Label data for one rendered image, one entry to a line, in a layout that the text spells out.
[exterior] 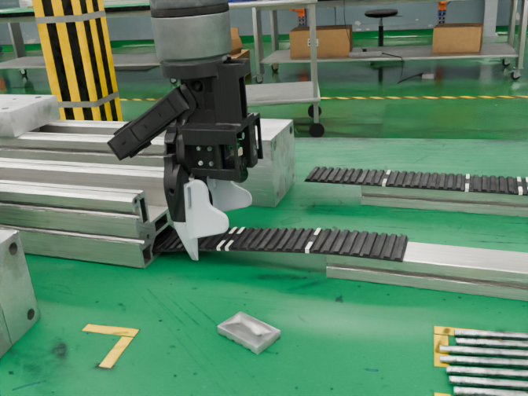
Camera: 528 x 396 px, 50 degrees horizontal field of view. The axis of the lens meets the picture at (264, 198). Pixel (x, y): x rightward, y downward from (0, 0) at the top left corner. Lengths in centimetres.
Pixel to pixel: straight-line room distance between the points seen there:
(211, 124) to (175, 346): 22
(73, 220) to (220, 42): 26
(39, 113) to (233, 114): 49
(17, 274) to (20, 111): 43
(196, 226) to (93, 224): 12
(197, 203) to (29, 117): 44
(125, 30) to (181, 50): 882
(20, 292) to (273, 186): 34
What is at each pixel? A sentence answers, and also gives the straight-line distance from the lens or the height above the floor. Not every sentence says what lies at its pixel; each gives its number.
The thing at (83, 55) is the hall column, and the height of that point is 61.
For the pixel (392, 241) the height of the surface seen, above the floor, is 81.
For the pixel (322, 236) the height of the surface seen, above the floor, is 81.
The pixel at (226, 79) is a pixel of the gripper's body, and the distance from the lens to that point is 56.
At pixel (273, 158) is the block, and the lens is 74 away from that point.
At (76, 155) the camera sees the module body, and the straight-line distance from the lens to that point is 89.
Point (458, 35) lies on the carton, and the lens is 547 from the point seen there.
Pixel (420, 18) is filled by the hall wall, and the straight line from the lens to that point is 822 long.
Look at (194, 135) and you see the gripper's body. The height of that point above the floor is 93.
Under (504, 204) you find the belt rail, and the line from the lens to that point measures 75.
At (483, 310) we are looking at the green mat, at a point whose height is 78.
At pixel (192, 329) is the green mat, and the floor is 78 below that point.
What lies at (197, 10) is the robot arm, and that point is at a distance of 54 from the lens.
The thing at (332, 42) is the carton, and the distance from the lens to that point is 553.
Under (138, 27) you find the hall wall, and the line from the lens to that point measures 925.
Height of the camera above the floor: 109
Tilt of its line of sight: 23 degrees down
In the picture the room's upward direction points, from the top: 4 degrees counter-clockwise
